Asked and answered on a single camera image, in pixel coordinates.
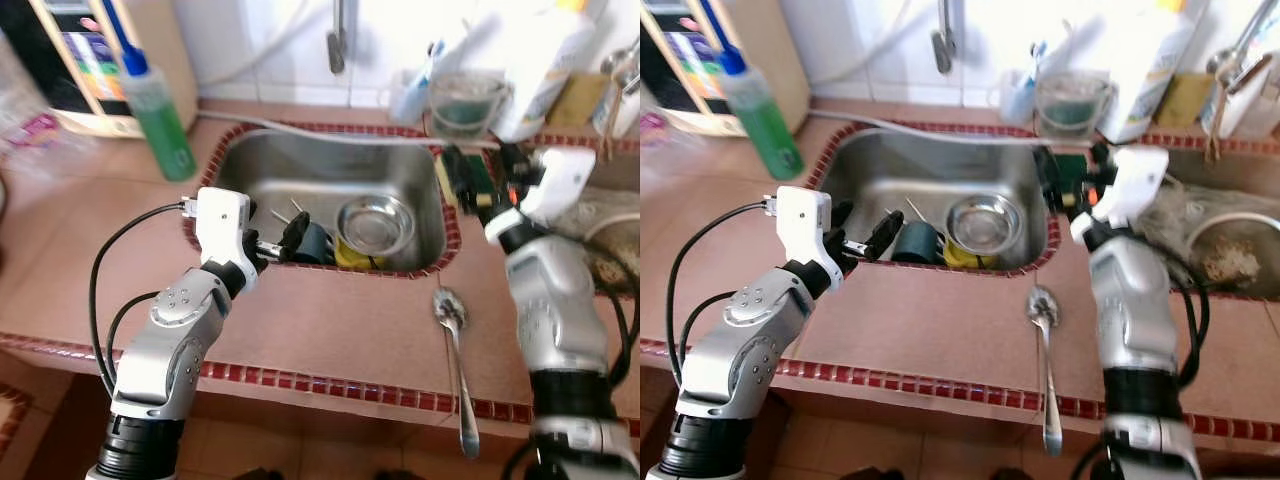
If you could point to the grey plastic bag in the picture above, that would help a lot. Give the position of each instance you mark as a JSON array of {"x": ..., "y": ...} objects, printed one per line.
[
  {"x": 1200, "y": 210},
  {"x": 600, "y": 210}
]

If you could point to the clear bag pink label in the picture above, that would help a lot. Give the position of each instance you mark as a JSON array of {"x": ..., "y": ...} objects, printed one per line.
[
  {"x": 40, "y": 130},
  {"x": 655, "y": 130}
]

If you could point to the dark blue cup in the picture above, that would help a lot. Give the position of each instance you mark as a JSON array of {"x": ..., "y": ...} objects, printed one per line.
[
  {"x": 318, "y": 245},
  {"x": 915, "y": 245}
]

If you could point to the green dish soap bottle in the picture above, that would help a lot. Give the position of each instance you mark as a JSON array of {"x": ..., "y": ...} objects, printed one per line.
[
  {"x": 770, "y": 135},
  {"x": 165, "y": 135}
]

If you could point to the steel pot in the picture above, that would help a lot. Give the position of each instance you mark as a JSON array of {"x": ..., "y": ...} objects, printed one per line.
[
  {"x": 1230, "y": 265},
  {"x": 615, "y": 265}
]

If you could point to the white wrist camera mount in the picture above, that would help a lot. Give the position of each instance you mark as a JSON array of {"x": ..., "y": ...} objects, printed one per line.
[
  {"x": 800, "y": 225},
  {"x": 1135, "y": 180},
  {"x": 560, "y": 180},
  {"x": 220, "y": 225}
]

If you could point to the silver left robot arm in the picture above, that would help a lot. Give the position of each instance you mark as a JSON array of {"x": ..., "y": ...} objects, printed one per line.
[
  {"x": 755, "y": 350},
  {"x": 170, "y": 350}
]

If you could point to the translucent toothbrush cup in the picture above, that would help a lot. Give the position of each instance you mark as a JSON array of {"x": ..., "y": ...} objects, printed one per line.
[
  {"x": 408, "y": 100},
  {"x": 1015, "y": 100}
]

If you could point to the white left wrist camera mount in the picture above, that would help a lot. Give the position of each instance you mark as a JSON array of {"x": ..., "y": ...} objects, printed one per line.
[
  {"x": 220, "y": 225},
  {"x": 800, "y": 225}
]

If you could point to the white detergent bottle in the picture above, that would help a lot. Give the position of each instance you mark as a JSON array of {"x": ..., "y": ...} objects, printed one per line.
[
  {"x": 545, "y": 70},
  {"x": 1150, "y": 70}
]

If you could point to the white printed package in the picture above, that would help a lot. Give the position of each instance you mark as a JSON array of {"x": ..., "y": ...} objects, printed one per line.
[{"x": 1260, "y": 110}]

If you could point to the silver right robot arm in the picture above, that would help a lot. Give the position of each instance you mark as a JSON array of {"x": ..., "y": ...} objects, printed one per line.
[
  {"x": 555, "y": 300},
  {"x": 1135, "y": 300}
]

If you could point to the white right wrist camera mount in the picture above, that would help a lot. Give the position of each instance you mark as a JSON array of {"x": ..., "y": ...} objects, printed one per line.
[
  {"x": 1135, "y": 180},
  {"x": 560, "y": 180}
]

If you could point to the yellow plastic bowl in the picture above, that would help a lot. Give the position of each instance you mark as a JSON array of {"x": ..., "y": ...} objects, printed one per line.
[
  {"x": 955, "y": 260},
  {"x": 350, "y": 260}
]

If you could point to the blue toothbrush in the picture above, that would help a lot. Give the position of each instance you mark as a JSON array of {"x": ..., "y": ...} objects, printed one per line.
[
  {"x": 432, "y": 55},
  {"x": 1035, "y": 55}
]

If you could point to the steel bowl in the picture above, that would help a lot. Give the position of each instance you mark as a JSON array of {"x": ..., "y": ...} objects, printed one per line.
[
  {"x": 375, "y": 228},
  {"x": 985, "y": 225}
]

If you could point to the steel sink basin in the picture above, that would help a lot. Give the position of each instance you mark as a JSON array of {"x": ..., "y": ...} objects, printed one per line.
[
  {"x": 300, "y": 170},
  {"x": 600, "y": 160},
  {"x": 900, "y": 170},
  {"x": 1230, "y": 165}
]

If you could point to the steel swivel faucet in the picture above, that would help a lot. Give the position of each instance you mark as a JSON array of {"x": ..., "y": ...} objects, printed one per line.
[
  {"x": 1235, "y": 75},
  {"x": 625, "y": 70}
]

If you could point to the clear plastic tub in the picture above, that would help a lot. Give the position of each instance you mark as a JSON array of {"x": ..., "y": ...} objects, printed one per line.
[
  {"x": 1070, "y": 110},
  {"x": 465, "y": 110}
]

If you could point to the steel spoon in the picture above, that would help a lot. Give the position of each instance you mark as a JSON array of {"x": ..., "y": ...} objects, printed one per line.
[
  {"x": 1043, "y": 305},
  {"x": 450, "y": 308}
]

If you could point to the yellow green sponge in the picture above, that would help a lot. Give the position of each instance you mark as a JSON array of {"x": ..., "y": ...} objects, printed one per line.
[
  {"x": 1077, "y": 172},
  {"x": 480, "y": 178}
]

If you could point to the beige water purifier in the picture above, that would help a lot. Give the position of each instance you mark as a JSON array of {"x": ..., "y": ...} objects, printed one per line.
[
  {"x": 160, "y": 60},
  {"x": 780, "y": 60}
]

